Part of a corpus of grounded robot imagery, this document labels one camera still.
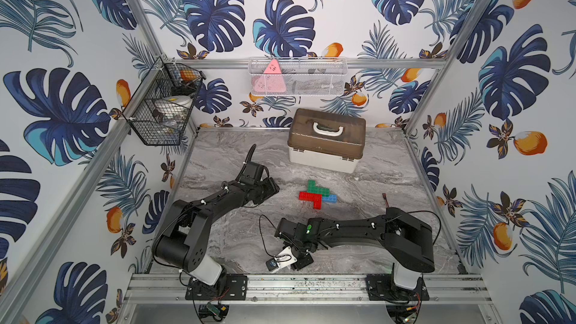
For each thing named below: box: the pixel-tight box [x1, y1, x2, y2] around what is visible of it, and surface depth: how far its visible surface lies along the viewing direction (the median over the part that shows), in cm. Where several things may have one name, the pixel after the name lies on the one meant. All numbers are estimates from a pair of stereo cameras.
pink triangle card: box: [253, 59, 287, 93], surface depth 92 cm
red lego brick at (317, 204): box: [312, 198, 322, 210], surface depth 93 cm
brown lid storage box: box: [287, 108, 367, 174], surface depth 96 cm
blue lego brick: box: [322, 194, 338, 204], surface depth 96 cm
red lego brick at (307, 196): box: [298, 191, 323, 202], surface depth 95 cm
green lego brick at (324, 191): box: [312, 186, 331, 196], surface depth 97 cm
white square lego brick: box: [274, 246, 298, 267], surface depth 70 cm
